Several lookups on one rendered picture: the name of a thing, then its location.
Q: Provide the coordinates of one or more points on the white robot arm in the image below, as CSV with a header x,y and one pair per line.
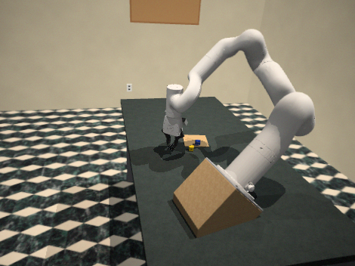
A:
x,y
292,109

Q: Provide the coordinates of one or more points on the tan flat mat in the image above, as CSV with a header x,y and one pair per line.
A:
x,y
190,140

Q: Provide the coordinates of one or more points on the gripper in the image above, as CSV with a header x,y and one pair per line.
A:
x,y
173,126

